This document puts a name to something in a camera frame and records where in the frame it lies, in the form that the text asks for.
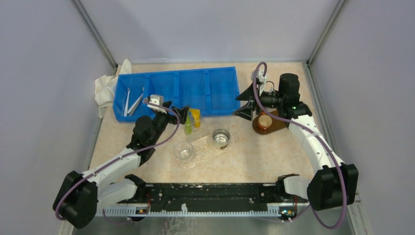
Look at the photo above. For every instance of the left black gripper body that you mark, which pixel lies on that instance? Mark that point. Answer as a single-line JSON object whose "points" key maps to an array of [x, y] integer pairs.
{"points": [[161, 120]]}

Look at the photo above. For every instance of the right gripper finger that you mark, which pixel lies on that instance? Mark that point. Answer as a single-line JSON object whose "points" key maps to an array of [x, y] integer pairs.
{"points": [[245, 112], [246, 94]]}

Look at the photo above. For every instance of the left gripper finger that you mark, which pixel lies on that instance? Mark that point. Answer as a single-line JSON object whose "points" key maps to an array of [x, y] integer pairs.
{"points": [[167, 105], [182, 113]]}

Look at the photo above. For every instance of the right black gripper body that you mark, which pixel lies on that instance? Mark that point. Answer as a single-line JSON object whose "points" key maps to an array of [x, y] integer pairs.
{"points": [[269, 99]]}

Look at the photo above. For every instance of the white ceramic cup cork base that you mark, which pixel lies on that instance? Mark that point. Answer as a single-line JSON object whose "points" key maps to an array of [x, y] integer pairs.
{"points": [[264, 122]]}

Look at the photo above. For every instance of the silver metal cup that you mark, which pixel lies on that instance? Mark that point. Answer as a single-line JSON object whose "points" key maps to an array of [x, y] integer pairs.
{"points": [[221, 138]]}

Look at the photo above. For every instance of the clear glass cup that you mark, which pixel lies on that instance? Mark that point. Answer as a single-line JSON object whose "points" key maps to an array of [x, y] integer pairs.
{"points": [[184, 151]]}

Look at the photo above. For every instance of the yellow green tube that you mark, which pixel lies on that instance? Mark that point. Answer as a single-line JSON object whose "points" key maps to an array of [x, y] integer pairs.
{"points": [[187, 125]]}

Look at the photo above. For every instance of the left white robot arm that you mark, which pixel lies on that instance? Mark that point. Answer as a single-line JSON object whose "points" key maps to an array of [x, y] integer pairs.
{"points": [[82, 195]]}

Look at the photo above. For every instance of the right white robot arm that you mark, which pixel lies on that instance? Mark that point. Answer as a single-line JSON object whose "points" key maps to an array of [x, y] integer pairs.
{"points": [[334, 183]]}

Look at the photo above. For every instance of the brown wooden tray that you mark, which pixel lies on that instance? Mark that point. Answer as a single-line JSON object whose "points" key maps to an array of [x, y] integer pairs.
{"points": [[276, 125]]}

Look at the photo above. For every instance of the clear textured oval tray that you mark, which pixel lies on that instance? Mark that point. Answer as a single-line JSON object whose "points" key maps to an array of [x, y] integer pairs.
{"points": [[204, 151]]}

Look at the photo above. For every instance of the blue divided plastic bin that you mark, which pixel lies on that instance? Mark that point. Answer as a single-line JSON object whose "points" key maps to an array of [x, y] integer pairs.
{"points": [[211, 90]]}

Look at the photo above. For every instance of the white crumpled cloth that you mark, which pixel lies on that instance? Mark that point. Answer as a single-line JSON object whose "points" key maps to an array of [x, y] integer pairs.
{"points": [[105, 86]]}

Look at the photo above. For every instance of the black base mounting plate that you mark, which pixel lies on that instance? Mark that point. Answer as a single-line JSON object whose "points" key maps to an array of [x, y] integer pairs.
{"points": [[207, 198]]}

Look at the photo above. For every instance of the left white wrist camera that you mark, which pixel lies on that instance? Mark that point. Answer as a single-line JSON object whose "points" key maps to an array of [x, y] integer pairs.
{"points": [[155, 100]]}

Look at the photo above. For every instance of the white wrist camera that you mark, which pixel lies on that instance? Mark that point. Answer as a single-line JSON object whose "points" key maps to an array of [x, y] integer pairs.
{"points": [[155, 100], [261, 80]]}

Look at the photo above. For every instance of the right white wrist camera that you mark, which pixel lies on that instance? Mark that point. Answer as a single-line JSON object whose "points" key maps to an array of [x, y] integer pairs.
{"points": [[261, 80]]}

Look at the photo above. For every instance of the aluminium frame rail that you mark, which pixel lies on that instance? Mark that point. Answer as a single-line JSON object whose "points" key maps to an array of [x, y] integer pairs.
{"points": [[207, 194]]}

